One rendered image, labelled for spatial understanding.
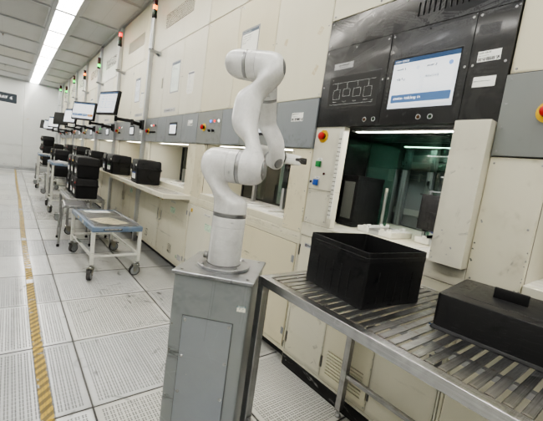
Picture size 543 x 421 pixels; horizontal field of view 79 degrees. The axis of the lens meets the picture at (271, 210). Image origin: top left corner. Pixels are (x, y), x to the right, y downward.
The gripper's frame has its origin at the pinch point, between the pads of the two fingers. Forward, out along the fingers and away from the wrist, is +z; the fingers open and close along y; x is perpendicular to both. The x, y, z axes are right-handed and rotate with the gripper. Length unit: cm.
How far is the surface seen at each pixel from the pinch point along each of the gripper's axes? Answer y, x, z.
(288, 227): -16.5, -39.2, 11.8
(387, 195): 16, -12, 58
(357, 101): 20.1, 31.8, 11.7
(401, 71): 41, 43, 12
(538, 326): 112, -34, -25
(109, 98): -294, 49, -34
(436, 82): 58, 36, 12
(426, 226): 50, -24, 43
